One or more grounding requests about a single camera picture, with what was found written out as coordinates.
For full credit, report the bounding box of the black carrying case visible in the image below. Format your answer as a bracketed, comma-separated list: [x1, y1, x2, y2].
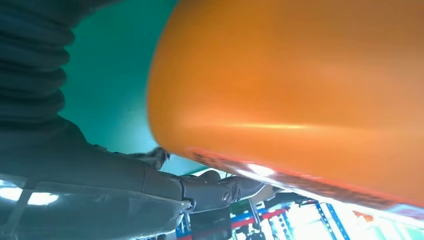
[189, 206, 233, 240]

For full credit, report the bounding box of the green plastic crate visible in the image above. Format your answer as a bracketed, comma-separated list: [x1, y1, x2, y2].
[230, 198, 251, 216]

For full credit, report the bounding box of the blue metal rack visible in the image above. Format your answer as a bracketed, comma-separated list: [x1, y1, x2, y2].
[175, 198, 352, 240]

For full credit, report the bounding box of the red rack beam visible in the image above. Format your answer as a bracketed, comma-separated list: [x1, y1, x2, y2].
[178, 208, 289, 240]

